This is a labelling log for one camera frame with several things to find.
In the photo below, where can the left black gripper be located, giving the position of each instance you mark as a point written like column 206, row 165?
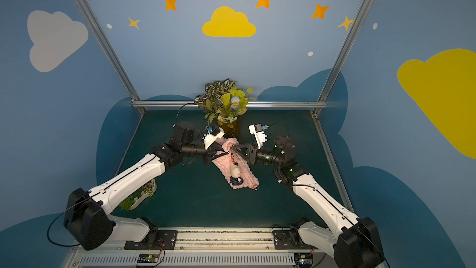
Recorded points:
column 212, row 151

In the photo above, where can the aluminium frame post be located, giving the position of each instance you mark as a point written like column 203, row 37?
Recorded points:
column 345, row 50
column 92, row 21

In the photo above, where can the right aluminium frame post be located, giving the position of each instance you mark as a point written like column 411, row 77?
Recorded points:
column 345, row 50

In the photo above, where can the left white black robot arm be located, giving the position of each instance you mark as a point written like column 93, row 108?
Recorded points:
column 89, row 217

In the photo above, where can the right green circuit board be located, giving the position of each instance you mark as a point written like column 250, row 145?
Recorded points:
column 303, row 260

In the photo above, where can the left green circuit board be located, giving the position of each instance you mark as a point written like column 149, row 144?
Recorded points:
column 148, row 259

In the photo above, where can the green circuit board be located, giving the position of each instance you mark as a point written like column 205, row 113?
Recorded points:
column 148, row 259
column 303, row 260

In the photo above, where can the pink knitted bag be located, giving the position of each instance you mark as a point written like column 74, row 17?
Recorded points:
column 224, row 164

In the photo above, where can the aluminium front rail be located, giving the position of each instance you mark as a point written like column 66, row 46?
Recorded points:
column 202, row 248

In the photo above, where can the flower bouquet in amber vase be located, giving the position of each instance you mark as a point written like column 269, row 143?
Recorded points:
column 224, row 104

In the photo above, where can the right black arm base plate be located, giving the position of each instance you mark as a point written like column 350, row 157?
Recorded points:
column 289, row 239

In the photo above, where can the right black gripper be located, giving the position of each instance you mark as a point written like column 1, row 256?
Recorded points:
column 251, row 154

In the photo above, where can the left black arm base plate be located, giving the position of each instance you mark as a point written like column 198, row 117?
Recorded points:
column 163, row 240

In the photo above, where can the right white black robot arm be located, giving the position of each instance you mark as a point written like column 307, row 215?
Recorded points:
column 351, row 241

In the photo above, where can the aluminium back frame bar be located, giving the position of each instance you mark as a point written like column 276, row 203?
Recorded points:
column 254, row 104

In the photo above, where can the panda plush decoration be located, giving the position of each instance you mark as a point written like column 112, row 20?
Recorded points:
column 235, row 178

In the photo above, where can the left aluminium frame post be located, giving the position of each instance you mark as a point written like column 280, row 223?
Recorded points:
column 92, row 21

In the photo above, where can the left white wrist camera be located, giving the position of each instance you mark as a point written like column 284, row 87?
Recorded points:
column 213, row 133

